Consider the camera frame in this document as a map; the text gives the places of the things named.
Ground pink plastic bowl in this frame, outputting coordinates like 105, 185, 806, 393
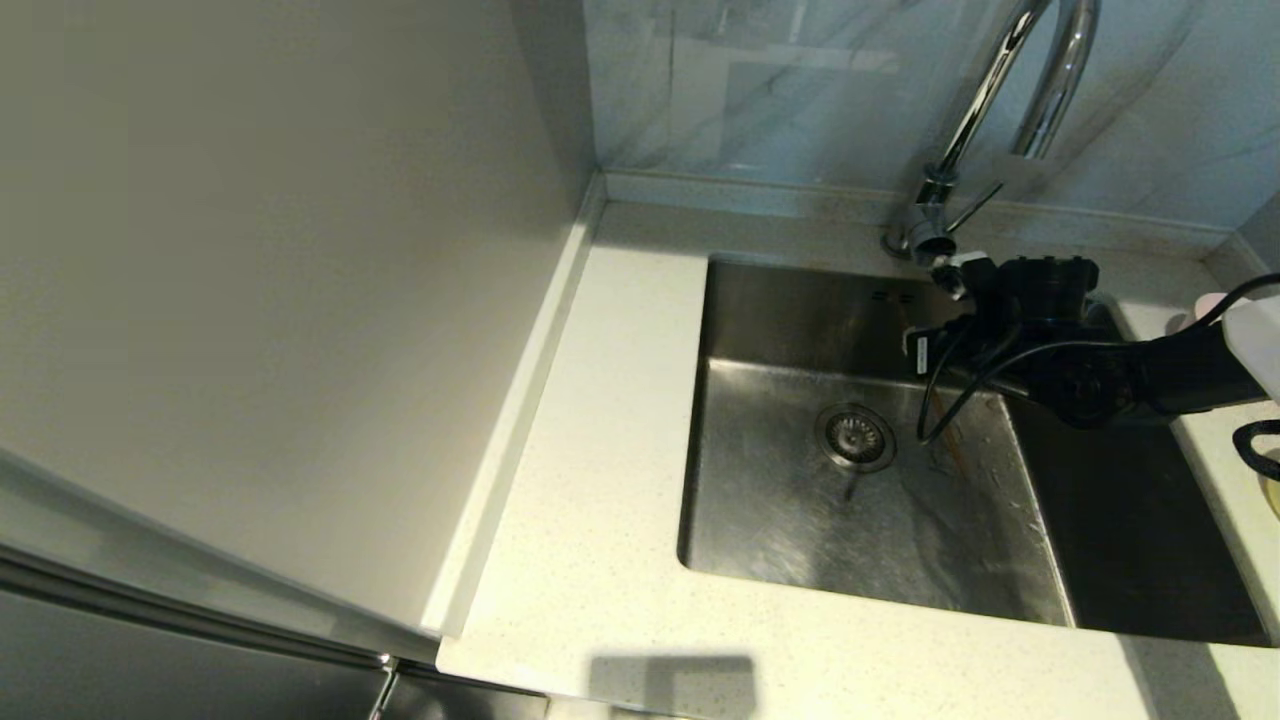
1165, 292, 1229, 339

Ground silver cabinet rail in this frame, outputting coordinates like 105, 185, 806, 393
0, 545, 441, 673

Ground chrome faucet lever rod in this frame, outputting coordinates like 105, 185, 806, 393
945, 180, 1006, 233

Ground tall cabinet unit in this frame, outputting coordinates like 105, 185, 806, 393
0, 0, 601, 720

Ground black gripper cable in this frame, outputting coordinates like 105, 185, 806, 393
917, 318, 1111, 446

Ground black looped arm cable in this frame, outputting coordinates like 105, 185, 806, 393
1232, 420, 1280, 483

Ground under-counter cabinet front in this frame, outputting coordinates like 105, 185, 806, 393
385, 668, 549, 720

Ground stainless steel sink basin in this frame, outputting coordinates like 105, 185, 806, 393
677, 255, 1276, 646

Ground chrome gooseneck faucet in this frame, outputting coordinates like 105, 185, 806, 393
880, 0, 1103, 267

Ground metal cabinet handle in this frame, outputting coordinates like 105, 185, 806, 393
365, 655, 401, 720

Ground round metal drain strainer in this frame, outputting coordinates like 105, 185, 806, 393
815, 402, 898, 473

